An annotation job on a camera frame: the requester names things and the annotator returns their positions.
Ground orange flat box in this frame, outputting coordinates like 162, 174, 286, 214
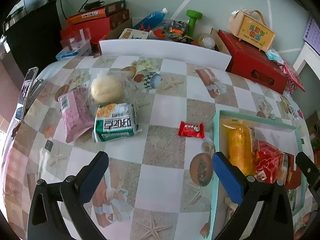
66, 0, 127, 26

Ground red box at back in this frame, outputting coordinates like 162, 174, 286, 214
60, 8, 131, 47

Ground red candy packet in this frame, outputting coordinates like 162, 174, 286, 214
178, 121, 205, 139

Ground smartphone on stand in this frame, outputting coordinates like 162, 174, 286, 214
15, 67, 39, 121

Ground beige carry box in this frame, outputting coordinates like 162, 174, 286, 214
229, 10, 276, 52

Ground small clear bottle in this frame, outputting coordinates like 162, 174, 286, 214
198, 34, 215, 50

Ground green white snack packet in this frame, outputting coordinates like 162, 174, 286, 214
93, 103, 138, 142

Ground blue water bottle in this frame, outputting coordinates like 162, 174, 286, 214
132, 8, 168, 31

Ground green dumbbell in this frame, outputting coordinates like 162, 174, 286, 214
186, 9, 203, 37

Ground orange yellow cake packet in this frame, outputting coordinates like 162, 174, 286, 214
221, 119, 256, 176

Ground large red gift box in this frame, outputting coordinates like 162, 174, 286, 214
217, 30, 305, 94

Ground pink snack bag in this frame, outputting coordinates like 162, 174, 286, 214
59, 87, 94, 143

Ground round bun in wrapper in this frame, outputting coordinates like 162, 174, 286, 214
91, 76, 124, 104

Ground white foam board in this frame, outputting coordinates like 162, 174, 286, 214
99, 39, 232, 71

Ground red snack bag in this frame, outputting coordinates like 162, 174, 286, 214
254, 140, 288, 184

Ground toy pile in box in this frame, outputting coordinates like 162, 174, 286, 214
152, 20, 194, 44

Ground white card box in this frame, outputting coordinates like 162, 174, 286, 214
119, 28, 149, 40

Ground black cabinet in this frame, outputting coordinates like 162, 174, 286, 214
1, 0, 62, 73

